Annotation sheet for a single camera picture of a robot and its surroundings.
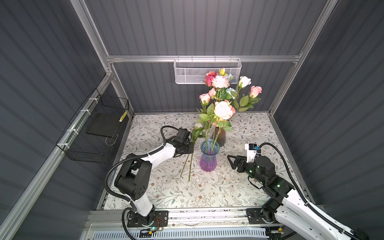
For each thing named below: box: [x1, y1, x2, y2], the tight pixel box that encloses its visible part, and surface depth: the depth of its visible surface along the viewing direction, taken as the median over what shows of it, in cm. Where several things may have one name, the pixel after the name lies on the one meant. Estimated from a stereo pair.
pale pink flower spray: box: [208, 75, 230, 150], surface depth 66 cm
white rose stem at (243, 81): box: [231, 75, 252, 112], surface depth 76 cm
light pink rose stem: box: [238, 85, 263, 112], surface depth 78 cm
